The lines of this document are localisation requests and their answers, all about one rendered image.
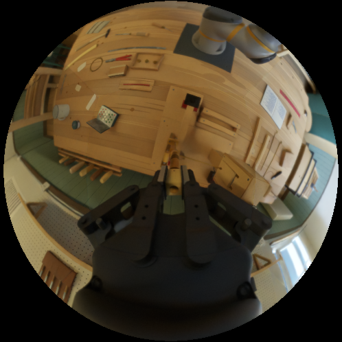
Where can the dark grey flat sheet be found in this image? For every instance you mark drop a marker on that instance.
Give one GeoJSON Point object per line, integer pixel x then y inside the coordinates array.
{"type": "Point", "coordinates": [187, 42]}

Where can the grey striped sheet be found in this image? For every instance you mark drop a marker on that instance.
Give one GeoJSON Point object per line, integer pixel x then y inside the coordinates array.
{"type": "Point", "coordinates": [98, 27]}

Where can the wooden triangle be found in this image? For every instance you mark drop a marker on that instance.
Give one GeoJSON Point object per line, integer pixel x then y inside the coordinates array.
{"type": "Point", "coordinates": [254, 260]}
{"type": "Point", "coordinates": [29, 207]}

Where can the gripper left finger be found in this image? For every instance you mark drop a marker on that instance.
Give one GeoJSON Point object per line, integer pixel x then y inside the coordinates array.
{"type": "Point", "coordinates": [149, 213]}

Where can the white printed paper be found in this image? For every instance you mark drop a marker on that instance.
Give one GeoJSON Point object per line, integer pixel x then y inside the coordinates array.
{"type": "Point", "coordinates": [272, 105]}

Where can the brown leather tool roll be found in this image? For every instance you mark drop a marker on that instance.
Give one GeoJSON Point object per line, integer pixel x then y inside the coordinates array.
{"type": "Point", "coordinates": [57, 275]}

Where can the white flat piece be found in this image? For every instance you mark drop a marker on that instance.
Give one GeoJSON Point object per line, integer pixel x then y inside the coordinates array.
{"type": "Point", "coordinates": [81, 66]}
{"type": "Point", "coordinates": [78, 87]}

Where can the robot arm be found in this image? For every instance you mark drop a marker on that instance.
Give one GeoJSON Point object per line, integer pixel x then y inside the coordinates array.
{"type": "Point", "coordinates": [227, 29]}

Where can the brown wooden block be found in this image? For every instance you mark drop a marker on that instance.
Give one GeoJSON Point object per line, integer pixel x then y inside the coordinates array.
{"type": "Point", "coordinates": [118, 71]}

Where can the black block with red felt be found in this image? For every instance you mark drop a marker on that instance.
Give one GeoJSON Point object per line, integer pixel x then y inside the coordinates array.
{"type": "Point", "coordinates": [192, 100]}

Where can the rack of wooden pipes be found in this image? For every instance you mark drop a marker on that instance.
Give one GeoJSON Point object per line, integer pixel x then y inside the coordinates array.
{"type": "Point", "coordinates": [88, 168]}

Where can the cream box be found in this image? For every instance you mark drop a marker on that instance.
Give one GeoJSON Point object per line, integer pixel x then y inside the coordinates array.
{"type": "Point", "coordinates": [277, 209]}

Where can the cream wooden stick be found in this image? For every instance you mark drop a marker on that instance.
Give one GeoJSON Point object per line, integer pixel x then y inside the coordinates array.
{"type": "Point", "coordinates": [80, 56]}

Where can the wooden box with lever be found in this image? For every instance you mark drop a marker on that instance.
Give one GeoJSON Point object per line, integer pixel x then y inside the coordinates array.
{"type": "Point", "coordinates": [235, 176]}

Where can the long wooden slat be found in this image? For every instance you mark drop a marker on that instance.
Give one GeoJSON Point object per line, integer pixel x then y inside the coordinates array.
{"type": "Point", "coordinates": [252, 141]}

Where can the wooden shelf unit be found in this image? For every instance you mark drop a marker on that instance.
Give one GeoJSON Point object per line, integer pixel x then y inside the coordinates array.
{"type": "Point", "coordinates": [40, 93]}

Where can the wooden tray with holes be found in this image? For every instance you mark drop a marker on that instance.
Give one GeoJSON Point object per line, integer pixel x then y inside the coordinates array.
{"type": "Point", "coordinates": [147, 61]}

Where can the yellow wooden round button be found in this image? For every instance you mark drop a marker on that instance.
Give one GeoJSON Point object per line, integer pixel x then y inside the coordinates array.
{"type": "Point", "coordinates": [174, 179]}

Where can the dark round tin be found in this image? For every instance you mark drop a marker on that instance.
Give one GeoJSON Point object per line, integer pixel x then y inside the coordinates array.
{"type": "Point", "coordinates": [76, 125]}

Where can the open case with coloured dots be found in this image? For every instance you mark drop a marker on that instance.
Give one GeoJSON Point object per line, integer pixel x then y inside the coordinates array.
{"type": "Point", "coordinates": [104, 120]}

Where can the window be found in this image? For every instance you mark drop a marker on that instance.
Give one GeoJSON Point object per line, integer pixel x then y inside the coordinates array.
{"type": "Point", "coordinates": [292, 259]}

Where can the white flat strip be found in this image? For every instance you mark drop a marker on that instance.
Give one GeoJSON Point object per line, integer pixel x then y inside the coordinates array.
{"type": "Point", "coordinates": [91, 101]}

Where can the wooden action model body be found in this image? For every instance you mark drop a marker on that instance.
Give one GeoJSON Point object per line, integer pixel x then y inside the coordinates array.
{"type": "Point", "coordinates": [165, 125]}

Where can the red flat ruler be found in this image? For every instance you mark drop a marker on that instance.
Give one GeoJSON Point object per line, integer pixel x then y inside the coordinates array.
{"type": "Point", "coordinates": [290, 103]}

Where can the white mug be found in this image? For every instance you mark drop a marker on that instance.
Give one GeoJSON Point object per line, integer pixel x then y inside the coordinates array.
{"type": "Point", "coordinates": [62, 111]}

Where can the wooden rack tray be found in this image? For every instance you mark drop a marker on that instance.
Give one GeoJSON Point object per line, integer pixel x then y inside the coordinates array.
{"type": "Point", "coordinates": [137, 85]}

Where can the wooden slat frame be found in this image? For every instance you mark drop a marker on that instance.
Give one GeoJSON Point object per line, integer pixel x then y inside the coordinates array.
{"type": "Point", "coordinates": [217, 121]}

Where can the wooden key lever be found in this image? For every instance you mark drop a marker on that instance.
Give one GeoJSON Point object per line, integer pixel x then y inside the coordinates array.
{"type": "Point", "coordinates": [189, 128]}

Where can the white wall vent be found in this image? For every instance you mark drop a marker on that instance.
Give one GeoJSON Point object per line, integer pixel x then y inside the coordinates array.
{"type": "Point", "coordinates": [12, 196]}

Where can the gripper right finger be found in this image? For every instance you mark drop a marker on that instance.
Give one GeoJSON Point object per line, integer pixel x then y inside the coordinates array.
{"type": "Point", "coordinates": [199, 213]}

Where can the red regulating wrench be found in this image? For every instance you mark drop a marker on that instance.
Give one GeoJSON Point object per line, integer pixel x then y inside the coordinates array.
{"type": "Point", "coordinates": [136, 84]}

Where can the long blue steel ruler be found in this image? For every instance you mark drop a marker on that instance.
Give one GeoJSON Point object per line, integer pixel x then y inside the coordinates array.
{"type": "Point", "coordinates": [136, 49]}

